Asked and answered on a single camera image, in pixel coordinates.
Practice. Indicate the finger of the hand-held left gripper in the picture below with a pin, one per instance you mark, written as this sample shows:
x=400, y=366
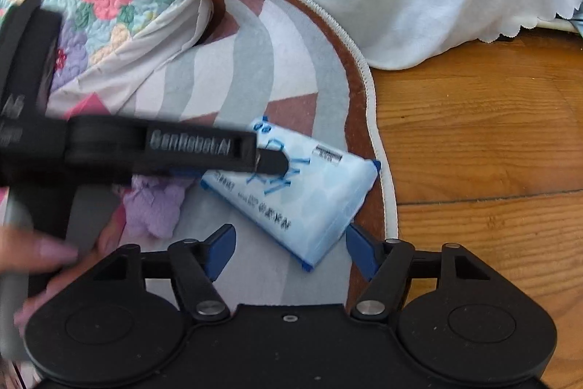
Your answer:
x=273, y=160

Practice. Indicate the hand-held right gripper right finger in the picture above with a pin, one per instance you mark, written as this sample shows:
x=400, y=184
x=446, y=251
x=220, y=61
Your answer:
x=360, y=252

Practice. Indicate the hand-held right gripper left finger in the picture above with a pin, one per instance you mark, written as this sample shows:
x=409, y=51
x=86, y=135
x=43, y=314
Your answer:
x=223, y=252

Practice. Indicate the pink cardboard box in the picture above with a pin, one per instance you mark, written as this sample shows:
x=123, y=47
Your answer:
x=89, y=107

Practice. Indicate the blue white tissue pack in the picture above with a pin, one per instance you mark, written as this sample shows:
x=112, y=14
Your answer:
x=319, y=197

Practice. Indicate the person's left hand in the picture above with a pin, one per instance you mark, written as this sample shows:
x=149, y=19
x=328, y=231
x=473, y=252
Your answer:
x=36, y=252

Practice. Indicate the purple plush toy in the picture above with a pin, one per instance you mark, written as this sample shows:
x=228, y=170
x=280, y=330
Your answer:
x=150, y=206

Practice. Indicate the striped rug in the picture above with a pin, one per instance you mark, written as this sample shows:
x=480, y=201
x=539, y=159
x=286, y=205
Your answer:
x=273, y=65

